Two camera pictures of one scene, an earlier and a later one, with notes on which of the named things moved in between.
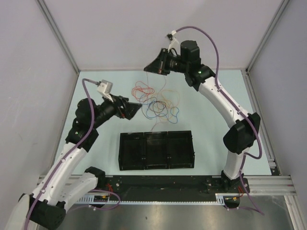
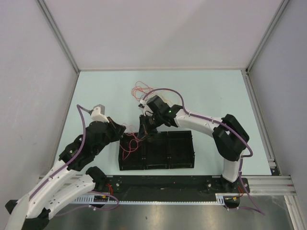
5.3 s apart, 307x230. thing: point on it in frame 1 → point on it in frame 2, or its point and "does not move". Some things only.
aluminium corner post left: [59, 33] does not move
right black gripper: [159, 65] → [144, 129]
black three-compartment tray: [156, 150] does not move
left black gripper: [127, 111] → [118, 130]
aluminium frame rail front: [259, 186] does not move
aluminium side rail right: [270, 155] does not move
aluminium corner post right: [280, 13] does not move
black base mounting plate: [165, 188] does not move
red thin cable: [156, 117] → [129, 143]
